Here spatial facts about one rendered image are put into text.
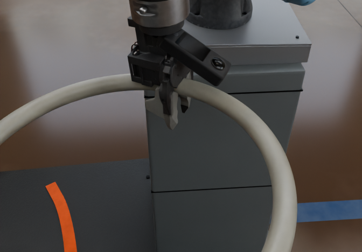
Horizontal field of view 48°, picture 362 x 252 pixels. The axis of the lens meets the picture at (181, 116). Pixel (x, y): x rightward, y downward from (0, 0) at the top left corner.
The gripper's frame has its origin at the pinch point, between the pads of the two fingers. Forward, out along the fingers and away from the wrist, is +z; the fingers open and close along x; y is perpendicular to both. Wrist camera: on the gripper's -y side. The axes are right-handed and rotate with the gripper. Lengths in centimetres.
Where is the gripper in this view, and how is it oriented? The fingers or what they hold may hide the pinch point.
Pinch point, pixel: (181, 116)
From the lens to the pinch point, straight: 74.9
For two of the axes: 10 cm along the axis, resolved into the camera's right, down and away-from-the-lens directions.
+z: 0.6, 7.4, 6.7
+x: -4.4, 6.2, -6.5
